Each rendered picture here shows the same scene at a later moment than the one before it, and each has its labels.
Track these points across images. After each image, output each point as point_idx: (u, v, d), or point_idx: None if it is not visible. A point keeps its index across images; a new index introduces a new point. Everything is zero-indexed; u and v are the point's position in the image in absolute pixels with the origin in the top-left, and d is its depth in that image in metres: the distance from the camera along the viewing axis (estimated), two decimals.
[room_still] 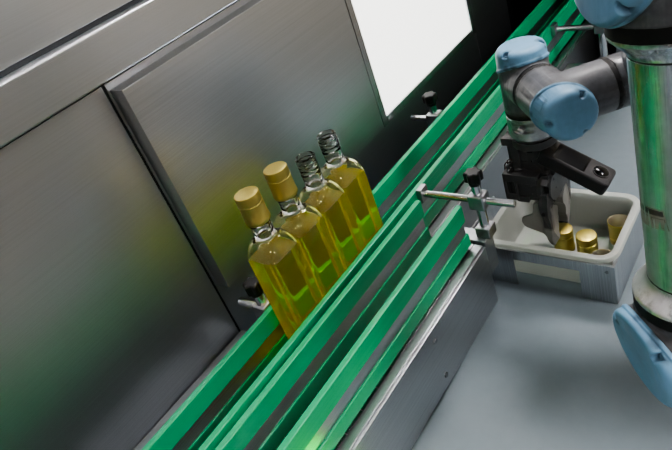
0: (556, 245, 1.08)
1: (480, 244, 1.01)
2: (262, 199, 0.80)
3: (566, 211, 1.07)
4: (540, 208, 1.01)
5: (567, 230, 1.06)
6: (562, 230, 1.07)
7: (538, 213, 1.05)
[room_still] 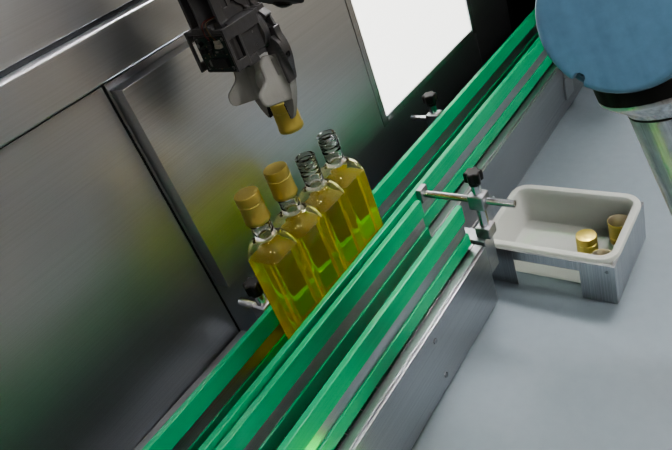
0: (292, 121, 0.82)
1: (480, 244, 1.01)
2: (262, 199, 0.80)
3: None
4: (282, 46, 0.75)
5: None
6: None
7: (271, 73, 0.77)
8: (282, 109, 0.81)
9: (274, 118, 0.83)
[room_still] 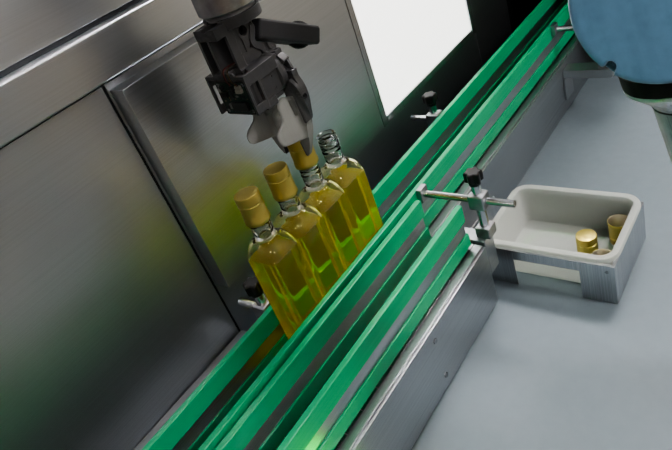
0: (308, 157, 0.85)
1: (480, 244, 1.01)
2: (262, 199, 0.80)
3: (282, 120, 0.85)
4: (299, 88, 0.78)
5: None
6: None
7: (288, 114, 0.79)
8: (298, 147, 0.84)
9: (290, 154, 0.86)
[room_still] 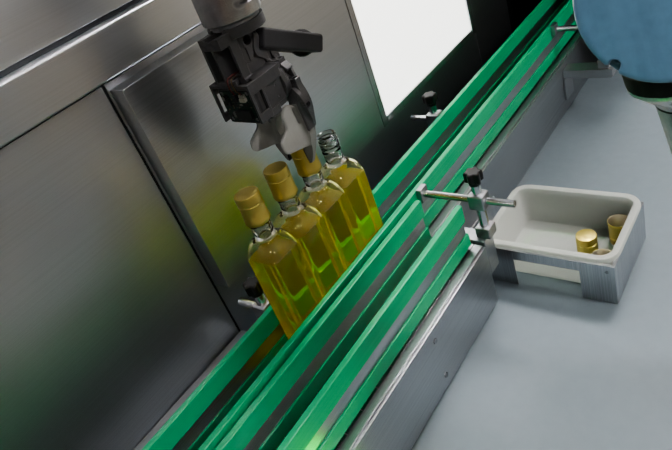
0: (311, 164, 0.86)
1: (480, 244, 1.01)
2: (262, 199, 0.80)
3: (285, 127, 0.86)
4: (302, 97, 0.78)
5: None
6: None
7: (292, 122, 0.80)
8: (301, 154, 0.85)
9: (293, 161, 0.87)
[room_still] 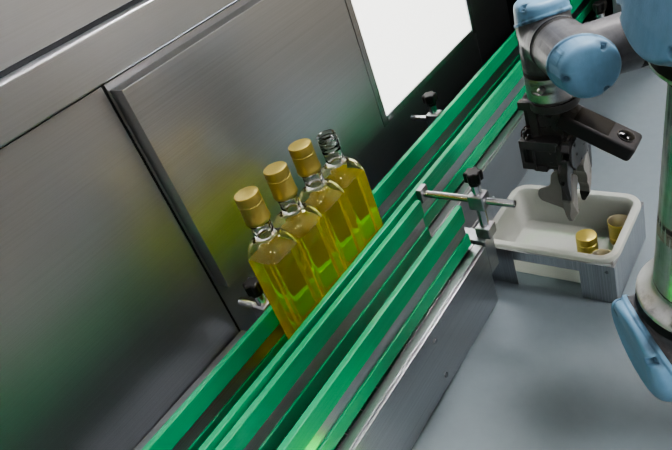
0: (310, 165, 0.86)
1: (480, 244, 1.01)
2: (262, 199, 0.80)
3: (587, 180, 1.01)
4: (559, 176, 0.94)
5: (305, 140, 0.86)
6: (303, 143, 0.86)
7: (556, 184, 0.98)
8: (301, 154, 0.85)
9: (293, 161, 0.87)
